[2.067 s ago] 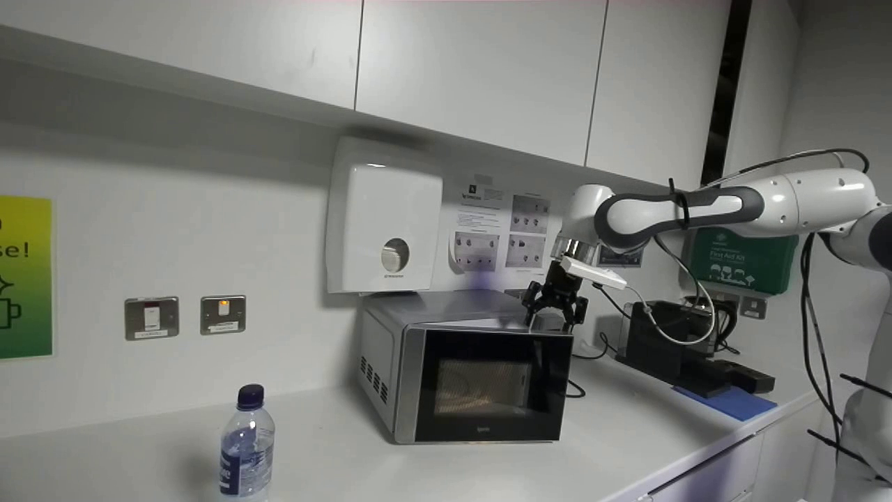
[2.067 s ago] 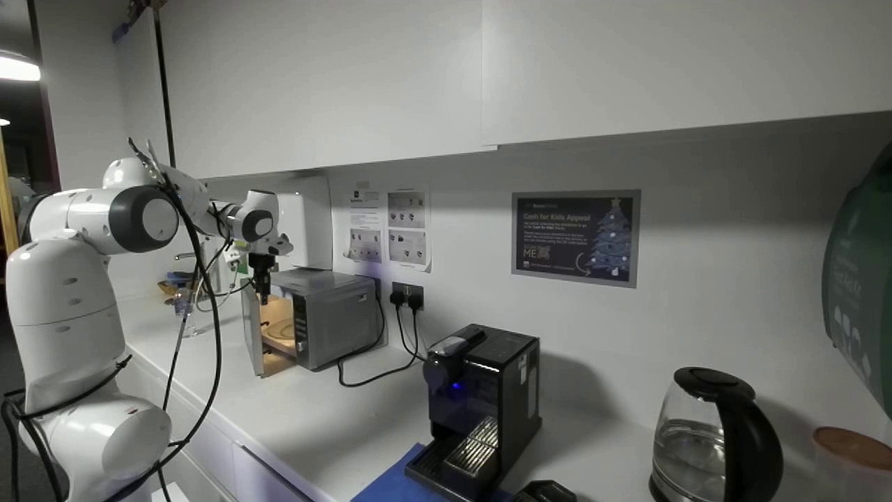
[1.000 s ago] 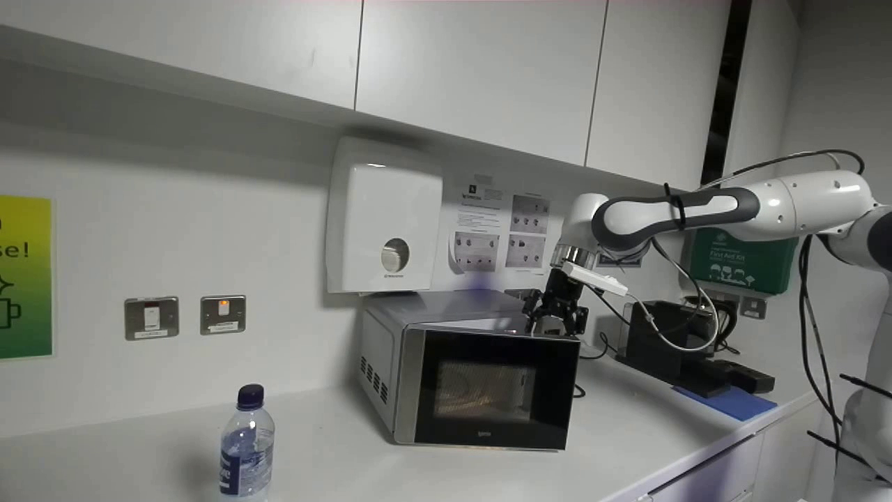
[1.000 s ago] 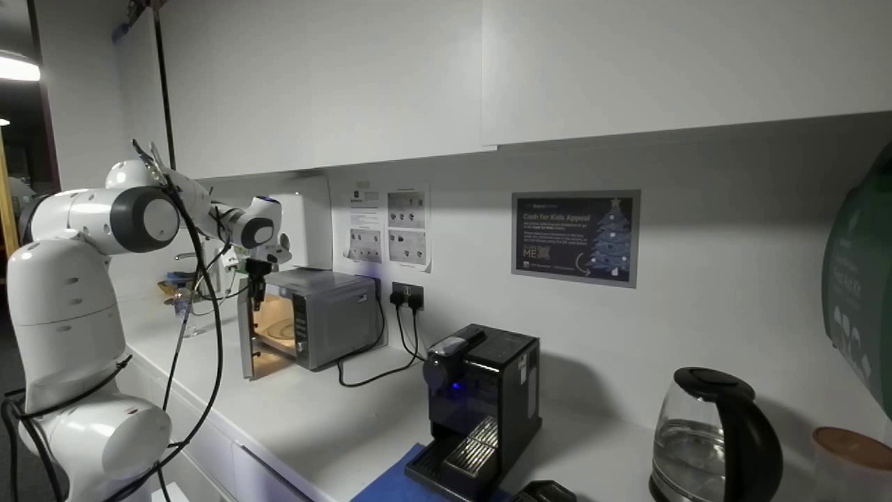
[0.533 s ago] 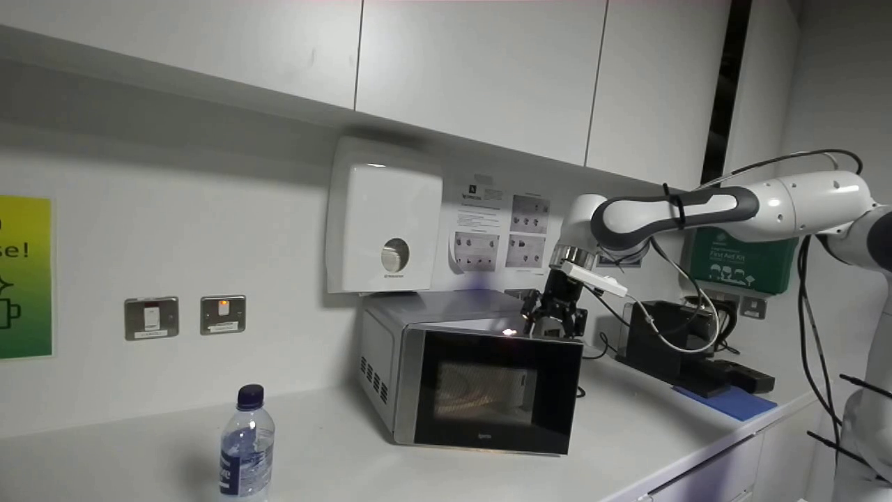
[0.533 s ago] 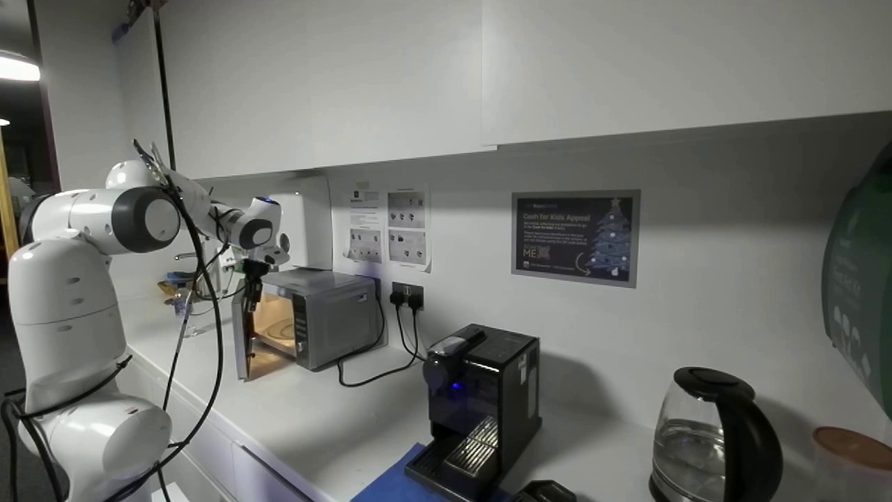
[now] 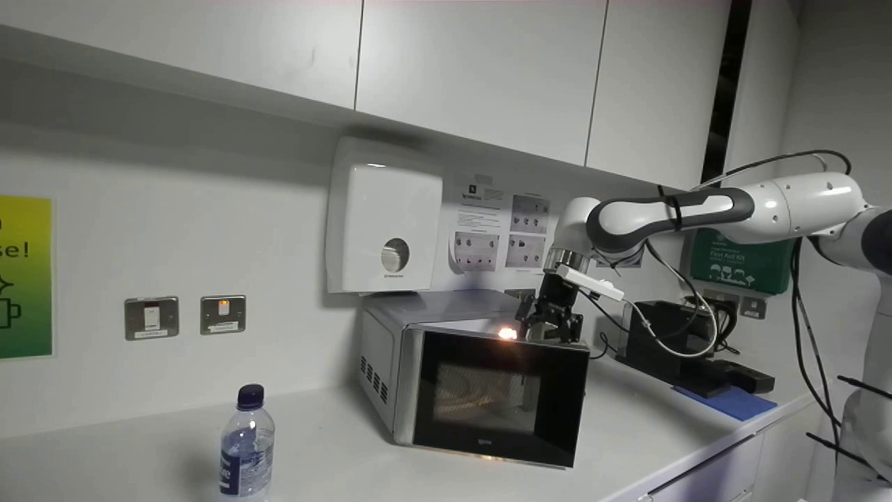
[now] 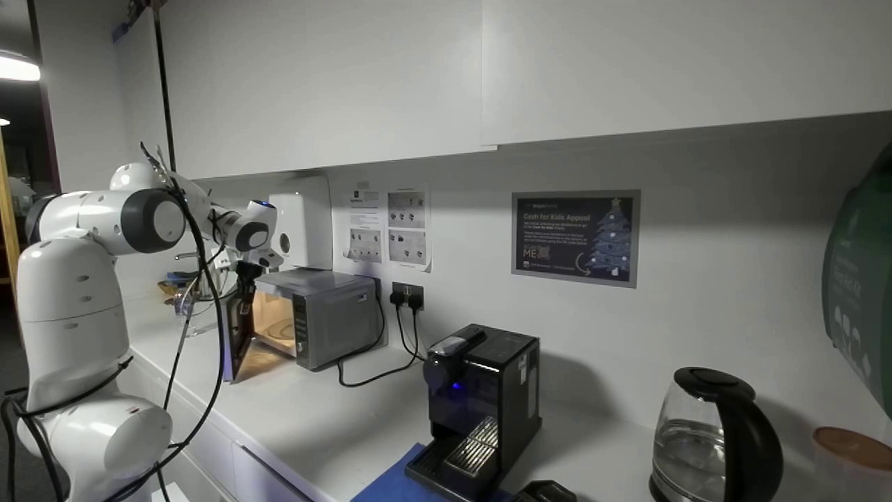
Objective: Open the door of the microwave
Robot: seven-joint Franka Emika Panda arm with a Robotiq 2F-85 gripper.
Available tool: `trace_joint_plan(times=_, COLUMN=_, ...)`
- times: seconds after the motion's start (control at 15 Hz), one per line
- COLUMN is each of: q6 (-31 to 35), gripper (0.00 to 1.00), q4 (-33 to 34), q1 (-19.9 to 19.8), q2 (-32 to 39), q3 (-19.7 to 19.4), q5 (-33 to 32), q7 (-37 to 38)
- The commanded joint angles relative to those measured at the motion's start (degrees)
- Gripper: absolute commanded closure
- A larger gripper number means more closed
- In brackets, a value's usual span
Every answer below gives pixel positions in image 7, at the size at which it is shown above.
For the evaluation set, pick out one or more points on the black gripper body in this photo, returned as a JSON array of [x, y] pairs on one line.
[[558, 297]]

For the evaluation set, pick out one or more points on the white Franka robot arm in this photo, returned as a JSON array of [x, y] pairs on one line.
[[799, 205]]

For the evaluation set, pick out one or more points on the silver microwave body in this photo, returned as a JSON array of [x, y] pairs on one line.
[[387, 364]]

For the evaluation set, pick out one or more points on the black coffee machine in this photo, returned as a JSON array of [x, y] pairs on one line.
[[671, 334]]

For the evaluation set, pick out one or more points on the blue mat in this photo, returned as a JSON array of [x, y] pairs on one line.
[[730, 403]]

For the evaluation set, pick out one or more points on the green sign white text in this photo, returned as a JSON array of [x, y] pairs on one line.
[[741, 266]]

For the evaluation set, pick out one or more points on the white paper towel dispenser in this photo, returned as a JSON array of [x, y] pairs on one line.
[[380, 212]]

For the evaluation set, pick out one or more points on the white base cabinet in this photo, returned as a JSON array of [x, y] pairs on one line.
[[771, 454]]

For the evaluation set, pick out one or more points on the black vertical strip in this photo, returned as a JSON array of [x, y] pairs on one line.
[[730, 85]]

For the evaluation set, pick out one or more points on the clear water bottle blue cap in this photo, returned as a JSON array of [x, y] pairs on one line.
[[247, 447]]

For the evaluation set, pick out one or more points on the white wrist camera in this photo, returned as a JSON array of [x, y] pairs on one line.
[[589, 282]]

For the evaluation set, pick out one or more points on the silver wall switch plate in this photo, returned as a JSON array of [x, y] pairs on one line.
[[755, 307], [225, 312], [151, 319]]

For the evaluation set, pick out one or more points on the white wall cabinet row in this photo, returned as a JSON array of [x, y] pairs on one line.
[[465, 65]]

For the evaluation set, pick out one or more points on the yellow green wall poster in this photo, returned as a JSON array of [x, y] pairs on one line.
[[24, 280]]

